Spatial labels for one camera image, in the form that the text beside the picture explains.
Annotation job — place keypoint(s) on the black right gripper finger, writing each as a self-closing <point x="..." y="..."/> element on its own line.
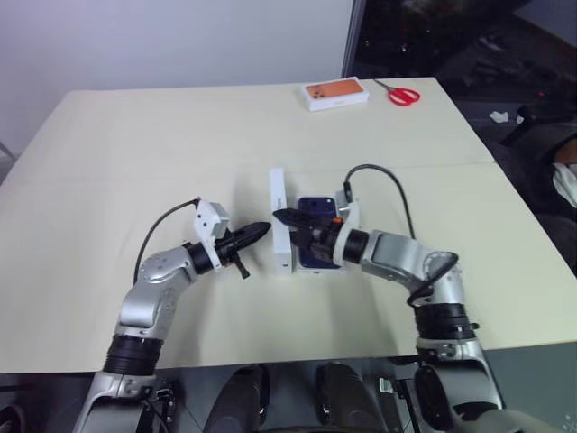
<point x="302" y="218"/>
<point x="305" y="240"/>

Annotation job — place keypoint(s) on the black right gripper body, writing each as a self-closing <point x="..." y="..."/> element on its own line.
<point x="325" y="248"/>

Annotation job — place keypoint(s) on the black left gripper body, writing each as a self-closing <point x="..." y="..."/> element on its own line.
<point x="229" y="253"/>

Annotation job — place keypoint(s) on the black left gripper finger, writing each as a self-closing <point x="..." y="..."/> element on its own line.
<point x="250" y="230"/>
<point x="245" y="241"/>

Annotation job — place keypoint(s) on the dark blue smartphone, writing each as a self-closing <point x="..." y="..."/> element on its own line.
<point x="315" y="204"/>

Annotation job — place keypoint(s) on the white phone box base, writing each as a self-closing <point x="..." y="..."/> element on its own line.
<point x="317" y="271"/>

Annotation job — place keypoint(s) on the white phone box lid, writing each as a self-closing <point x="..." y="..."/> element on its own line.
<point x="280" y="189"/>

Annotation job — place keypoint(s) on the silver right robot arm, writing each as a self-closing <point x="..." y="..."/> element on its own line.
<point x="396" y="257"/>

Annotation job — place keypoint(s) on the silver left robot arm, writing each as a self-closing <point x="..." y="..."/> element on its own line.
<point x="149" y="306"/>

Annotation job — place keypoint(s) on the orange printed phone box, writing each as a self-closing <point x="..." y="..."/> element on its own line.
<point x="331" y="92"/>

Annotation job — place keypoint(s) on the person in dark clothes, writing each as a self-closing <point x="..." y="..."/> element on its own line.
<point x="532" y="180"/>

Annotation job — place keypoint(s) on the crumpled white paper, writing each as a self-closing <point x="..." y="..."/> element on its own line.
<point x="499" y="116"/>
<point x="520" y="119"/>

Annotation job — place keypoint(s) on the white face mask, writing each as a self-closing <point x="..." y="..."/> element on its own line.
<point x="565" y="180"/>

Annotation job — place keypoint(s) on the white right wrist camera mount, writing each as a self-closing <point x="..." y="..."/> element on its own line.
<point x="351" y="216"/>

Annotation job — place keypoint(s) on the black table clamp bracket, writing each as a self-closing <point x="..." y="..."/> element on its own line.
<point x="392" y="390"/>

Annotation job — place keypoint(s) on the black metal support post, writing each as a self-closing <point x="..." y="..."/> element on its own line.
<point x="164" y="408"/>

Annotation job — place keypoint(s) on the grey window frame post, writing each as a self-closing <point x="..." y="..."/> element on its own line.
<point x="354" y="40"/>

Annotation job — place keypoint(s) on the grey metal frame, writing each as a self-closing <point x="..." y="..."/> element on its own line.
<point x="6" y="151"/>

